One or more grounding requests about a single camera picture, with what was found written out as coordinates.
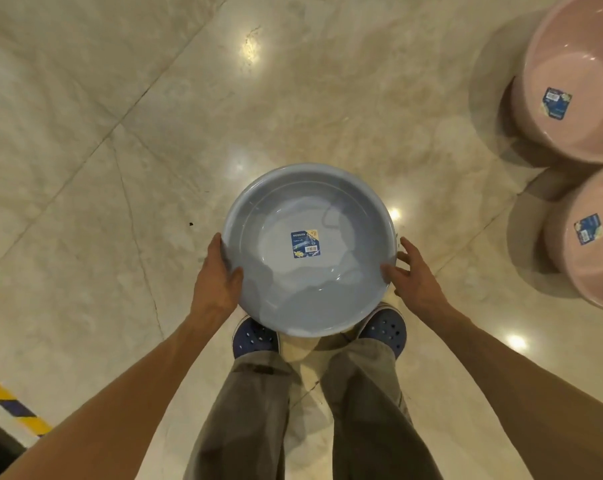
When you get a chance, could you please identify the person's left hand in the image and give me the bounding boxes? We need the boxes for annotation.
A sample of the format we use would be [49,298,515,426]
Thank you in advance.
[190,233,244,321]

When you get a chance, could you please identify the person's right hand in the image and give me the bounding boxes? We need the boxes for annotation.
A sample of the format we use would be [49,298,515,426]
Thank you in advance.
[381,237,453,323]

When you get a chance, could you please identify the blue plastic basin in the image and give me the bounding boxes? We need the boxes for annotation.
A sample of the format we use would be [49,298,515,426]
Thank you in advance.
[220,163,398,338]

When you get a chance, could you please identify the person's left forearm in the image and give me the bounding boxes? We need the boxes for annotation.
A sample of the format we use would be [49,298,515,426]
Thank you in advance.
[0,311,234,480]

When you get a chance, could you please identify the person's right forearm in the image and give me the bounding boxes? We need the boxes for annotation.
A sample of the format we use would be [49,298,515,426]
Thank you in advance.
[421,307,603,480]

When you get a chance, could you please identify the blue perforated right clog shoe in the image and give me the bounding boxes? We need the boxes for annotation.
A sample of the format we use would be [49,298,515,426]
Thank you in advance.
[355,303,408,361]

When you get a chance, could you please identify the blue perforated clog shoe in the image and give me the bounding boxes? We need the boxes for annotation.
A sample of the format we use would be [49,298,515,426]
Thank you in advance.
[231,316,281,361]
[355,303,408,361]

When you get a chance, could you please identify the blue perforated left clog shoe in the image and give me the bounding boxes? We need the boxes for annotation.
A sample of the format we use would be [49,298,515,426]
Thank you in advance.
[231,316,281,361]

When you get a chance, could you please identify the grey-brown trousers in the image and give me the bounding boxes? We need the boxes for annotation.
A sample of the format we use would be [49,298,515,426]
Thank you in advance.
[183,338,444,480]

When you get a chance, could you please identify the blue label sticker on small pink basin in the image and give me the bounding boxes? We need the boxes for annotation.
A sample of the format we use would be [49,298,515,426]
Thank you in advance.
[574,213,603,247]

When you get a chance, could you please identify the small pink plastic basin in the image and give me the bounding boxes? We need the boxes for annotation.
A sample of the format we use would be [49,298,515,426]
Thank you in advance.
[543,163,603,314]

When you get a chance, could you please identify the blue label sticker on large pink basin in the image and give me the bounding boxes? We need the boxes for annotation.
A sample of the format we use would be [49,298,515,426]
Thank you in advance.
[540,87,573,121]

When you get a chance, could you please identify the yellow and black striped floor tape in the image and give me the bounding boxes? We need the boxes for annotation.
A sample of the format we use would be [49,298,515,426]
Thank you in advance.
[0,371,53,438]

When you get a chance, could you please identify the large pink plastic basin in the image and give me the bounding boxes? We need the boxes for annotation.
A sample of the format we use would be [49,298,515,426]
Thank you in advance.
[510,0,603,164]

